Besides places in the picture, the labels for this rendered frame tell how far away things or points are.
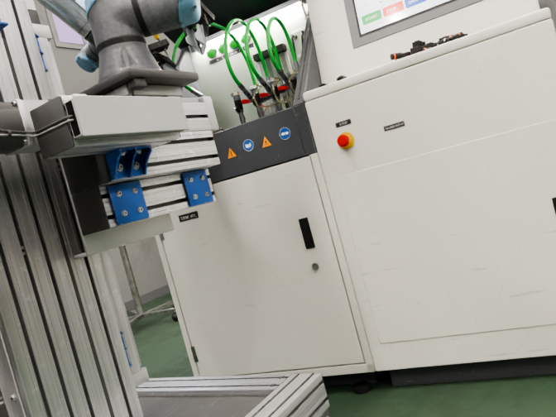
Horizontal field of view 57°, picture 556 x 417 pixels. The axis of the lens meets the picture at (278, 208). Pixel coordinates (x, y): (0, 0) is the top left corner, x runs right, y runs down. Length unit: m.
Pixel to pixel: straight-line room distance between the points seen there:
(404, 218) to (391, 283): 0.21
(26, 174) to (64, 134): 0.28
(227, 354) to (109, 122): 1.18
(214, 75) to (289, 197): 0.92
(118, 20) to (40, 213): 0.46
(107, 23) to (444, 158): 0.94
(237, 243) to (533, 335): 0.94
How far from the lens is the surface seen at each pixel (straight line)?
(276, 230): 1.70
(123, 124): 0.97
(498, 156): 1.52
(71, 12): 1.83
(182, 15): 1.28
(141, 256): 5.13
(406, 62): 1.56
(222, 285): 1.85
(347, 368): 1.76
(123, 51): 1.26
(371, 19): 1.88
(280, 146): 1.66
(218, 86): 2.39
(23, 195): 1.19
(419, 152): 1.54
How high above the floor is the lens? 0.71
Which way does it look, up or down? 2 degrees down
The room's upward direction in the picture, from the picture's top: 15 degrees counter-clockwise
